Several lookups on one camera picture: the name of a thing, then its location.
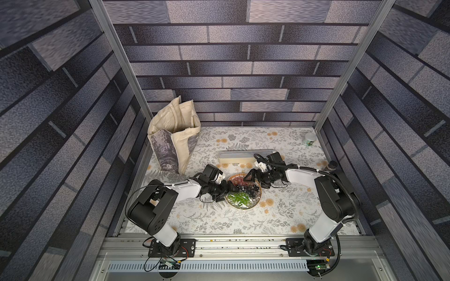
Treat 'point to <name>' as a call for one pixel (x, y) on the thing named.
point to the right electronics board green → (318, 267)
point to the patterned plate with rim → (227, 199)
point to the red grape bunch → (239, 180)
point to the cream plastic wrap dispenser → (241, 156)
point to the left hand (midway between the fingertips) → (234, 193)
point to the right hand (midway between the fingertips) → (249, 181)
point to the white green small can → (310, 137)
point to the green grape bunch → (240, 198)
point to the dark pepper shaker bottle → (332, 165)
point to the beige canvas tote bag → (173, 132)
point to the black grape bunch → (252, 189)
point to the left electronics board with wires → (167, 263)
